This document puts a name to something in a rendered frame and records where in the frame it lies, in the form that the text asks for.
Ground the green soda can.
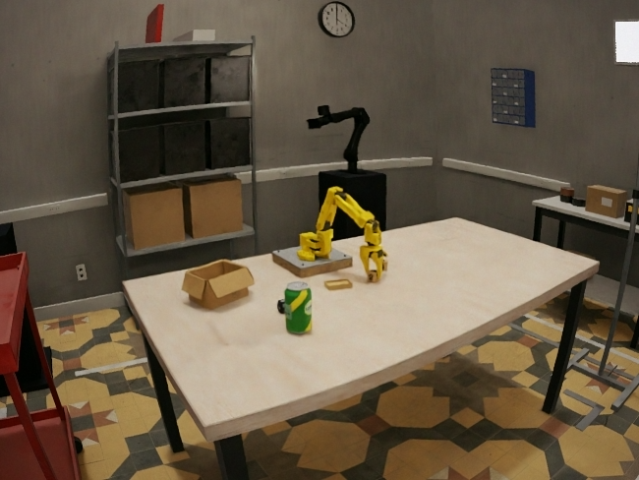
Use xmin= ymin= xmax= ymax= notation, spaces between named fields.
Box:
xmin=284 ymin=281 xmax=313 ymax=334

